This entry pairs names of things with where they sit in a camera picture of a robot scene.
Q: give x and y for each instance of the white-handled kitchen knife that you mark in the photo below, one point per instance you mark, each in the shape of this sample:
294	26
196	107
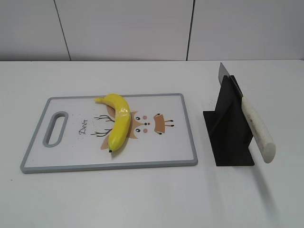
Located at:
257	126

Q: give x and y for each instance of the yellow plastic banana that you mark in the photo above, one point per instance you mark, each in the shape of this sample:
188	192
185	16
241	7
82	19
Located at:
122	122

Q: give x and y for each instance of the black knife stand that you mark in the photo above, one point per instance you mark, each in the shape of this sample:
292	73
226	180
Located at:
229	132

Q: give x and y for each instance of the white grey-rimmed cutting board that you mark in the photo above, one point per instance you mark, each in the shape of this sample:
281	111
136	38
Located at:
72	135

